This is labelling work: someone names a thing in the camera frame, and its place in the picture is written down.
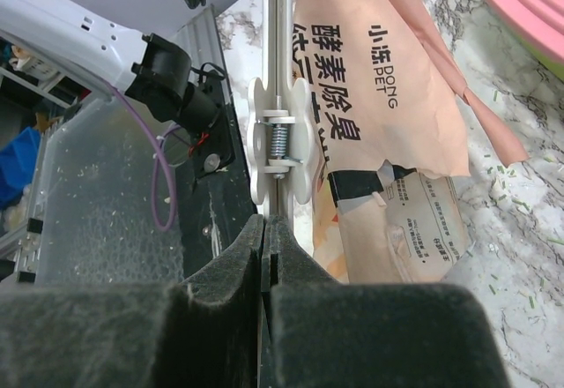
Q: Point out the blue plastic dustpan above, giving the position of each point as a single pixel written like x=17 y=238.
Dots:
x=18 y=160

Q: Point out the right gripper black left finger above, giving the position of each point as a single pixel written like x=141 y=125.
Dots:
x=202 y=332

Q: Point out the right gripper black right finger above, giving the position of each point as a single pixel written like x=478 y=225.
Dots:
x=327 y=334

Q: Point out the white bag sealing clip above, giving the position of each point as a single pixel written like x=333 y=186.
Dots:
x=280 y=133

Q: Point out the pink green litter box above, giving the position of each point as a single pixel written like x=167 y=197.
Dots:
x=539 y=26

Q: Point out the beige cat litter bag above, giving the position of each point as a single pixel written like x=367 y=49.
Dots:
x=385 y=102

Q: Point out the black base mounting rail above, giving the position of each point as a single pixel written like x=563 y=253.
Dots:
x=212 y=186

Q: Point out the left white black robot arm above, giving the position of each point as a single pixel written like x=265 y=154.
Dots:
x=145 y=67

